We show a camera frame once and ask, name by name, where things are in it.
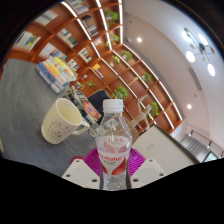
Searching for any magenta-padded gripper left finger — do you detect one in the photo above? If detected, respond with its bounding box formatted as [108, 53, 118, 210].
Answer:
[61, 148, 102, 190]

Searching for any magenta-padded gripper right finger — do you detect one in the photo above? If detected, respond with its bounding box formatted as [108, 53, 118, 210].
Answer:
[128, 147, 167, 190]

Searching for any clear plastic water bottle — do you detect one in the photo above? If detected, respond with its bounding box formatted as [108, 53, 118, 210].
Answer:
[94, 98, 133, 192]

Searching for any grey curtain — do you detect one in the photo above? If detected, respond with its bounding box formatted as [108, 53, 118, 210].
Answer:
[179, 135, 209, 163]

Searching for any cream printed mug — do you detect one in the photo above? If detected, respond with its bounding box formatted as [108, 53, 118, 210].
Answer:
[40, 97, 91, 145]

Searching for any dark magazines pile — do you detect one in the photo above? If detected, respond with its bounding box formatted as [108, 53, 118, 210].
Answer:
[68, 87, 103, 126]

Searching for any dark office chair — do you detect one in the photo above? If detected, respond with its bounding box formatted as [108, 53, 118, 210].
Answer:
[87, 89, 111, 116]

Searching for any potted green plant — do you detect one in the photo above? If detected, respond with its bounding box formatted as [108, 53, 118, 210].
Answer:
[111, 86, 129, 101]

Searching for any colourful book stack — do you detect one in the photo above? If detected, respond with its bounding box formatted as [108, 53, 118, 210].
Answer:
[34, 56, 78, 95]

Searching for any ceiling air vent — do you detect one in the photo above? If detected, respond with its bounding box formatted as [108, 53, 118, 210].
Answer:
[188, 66, 203, 91]

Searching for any branched globe ceiling lamp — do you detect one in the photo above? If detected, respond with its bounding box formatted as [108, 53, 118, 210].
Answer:
[180, 27, 217, 78]

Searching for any black track light rail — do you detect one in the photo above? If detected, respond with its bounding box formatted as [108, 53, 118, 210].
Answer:
[188, 129, 224, 158]

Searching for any wooden wall shelf unit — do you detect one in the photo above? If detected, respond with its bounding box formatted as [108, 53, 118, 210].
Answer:
[6, 0, 184, 134]

